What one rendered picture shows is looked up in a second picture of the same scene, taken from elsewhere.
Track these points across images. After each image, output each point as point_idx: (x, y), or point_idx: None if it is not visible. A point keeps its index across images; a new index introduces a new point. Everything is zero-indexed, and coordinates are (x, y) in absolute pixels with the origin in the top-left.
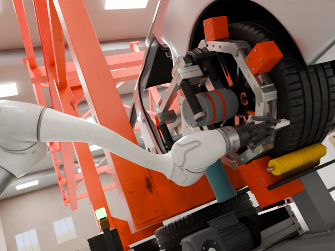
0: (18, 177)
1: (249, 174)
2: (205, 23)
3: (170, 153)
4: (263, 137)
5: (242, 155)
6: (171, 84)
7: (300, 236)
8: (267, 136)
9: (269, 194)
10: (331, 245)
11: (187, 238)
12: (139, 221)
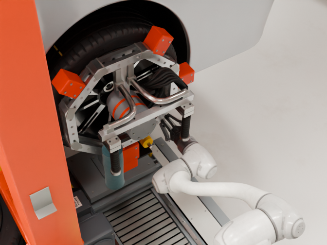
0: None
1: (126, 154)
2: (164, 39)
3: (186, 173)
4: (165, 129)
5: (125, 142)
6: (160, 112)
7: (86, 177)
8: (165, 127)
9: (137, 162)
10: (147, 171)
11: (102, 236)
12: None
